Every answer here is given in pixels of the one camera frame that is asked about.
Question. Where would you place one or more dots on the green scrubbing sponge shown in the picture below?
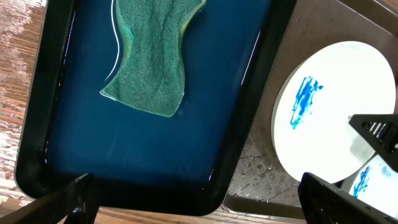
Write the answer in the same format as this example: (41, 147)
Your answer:
(151, 76)

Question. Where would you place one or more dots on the black tray with blue water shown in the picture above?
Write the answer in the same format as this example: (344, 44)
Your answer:
(182, 164)

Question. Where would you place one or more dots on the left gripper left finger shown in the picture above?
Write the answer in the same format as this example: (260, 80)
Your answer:
(77, 202)

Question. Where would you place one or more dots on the white plate bottom right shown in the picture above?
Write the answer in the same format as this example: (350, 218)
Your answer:
(375, 184)

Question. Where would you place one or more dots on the white plate blue stain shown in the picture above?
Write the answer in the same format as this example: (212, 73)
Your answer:
(310, 121)

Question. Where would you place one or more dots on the dark brown serving tray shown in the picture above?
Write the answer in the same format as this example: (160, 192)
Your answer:
(260, 187)

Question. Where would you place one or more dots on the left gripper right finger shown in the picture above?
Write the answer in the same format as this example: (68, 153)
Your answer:
(325, 203)

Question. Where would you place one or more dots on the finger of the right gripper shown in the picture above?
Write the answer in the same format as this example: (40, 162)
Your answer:
(380, 132)

